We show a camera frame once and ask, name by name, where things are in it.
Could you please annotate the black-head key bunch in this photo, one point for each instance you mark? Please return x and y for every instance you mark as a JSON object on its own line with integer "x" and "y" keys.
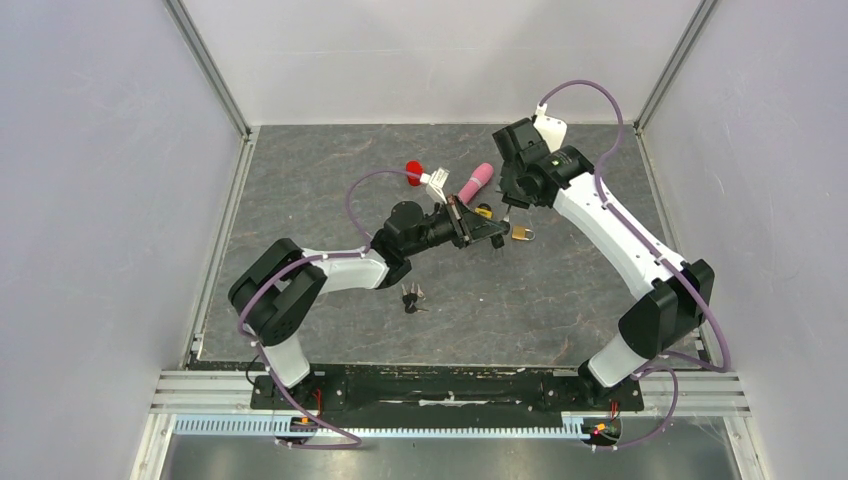
{"x": 410, "y": 297}

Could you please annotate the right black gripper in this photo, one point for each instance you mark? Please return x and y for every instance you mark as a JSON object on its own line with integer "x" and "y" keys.
{"x": 507, "y": 183}

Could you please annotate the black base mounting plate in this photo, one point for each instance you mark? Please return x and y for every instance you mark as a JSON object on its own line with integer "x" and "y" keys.
{"x": 348, "y": 387}

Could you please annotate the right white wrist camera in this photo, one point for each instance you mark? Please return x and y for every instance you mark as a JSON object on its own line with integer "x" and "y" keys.
{"x": 552, "y": 130}

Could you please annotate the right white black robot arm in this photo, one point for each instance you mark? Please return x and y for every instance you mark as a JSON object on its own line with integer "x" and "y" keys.
{"x": 669, "y": 291}

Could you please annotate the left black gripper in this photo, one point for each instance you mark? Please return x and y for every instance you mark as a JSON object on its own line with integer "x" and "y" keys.
{"x": 469, "y": 226}

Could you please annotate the white slotted cable duct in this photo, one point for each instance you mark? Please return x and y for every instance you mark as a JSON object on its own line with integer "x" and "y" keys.
{"x": 287, "y": 426}

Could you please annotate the black-head key set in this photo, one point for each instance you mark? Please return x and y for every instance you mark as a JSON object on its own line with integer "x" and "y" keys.
{"x": 497, "y": 242}

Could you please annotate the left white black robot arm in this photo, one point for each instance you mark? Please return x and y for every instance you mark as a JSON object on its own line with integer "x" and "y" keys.
{"x": 273, "y": 297}

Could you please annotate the red plastic cap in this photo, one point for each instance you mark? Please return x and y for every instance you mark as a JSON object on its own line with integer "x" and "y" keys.
{"x": 414, "y": 171}

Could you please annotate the small brass padlock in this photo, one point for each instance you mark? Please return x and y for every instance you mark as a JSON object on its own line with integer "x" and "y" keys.
{"x": 521, "y": 233}

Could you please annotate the yellow black padlock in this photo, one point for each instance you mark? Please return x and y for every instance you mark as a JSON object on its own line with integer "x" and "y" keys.
{"x": 484, "y": 210}

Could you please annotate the pink cylindrical wand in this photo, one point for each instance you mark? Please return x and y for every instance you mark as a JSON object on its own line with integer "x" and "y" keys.
{"x": 479, "y": 178}

